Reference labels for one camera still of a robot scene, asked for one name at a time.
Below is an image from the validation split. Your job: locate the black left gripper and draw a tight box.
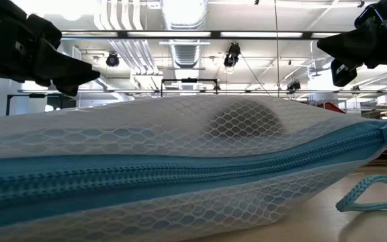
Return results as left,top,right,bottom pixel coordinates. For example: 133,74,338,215
0,0,101,98

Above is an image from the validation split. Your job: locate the mesh zip pouch blue trim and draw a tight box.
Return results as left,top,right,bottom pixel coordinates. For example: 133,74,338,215
0,93,387,242

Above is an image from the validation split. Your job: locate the black ceiling camera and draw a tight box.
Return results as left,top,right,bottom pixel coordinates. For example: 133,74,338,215
105,50,121,68
222,41,242,69
286,79,302,95

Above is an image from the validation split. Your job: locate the black ceiling rail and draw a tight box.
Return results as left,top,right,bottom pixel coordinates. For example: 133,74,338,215
60,29,344,40

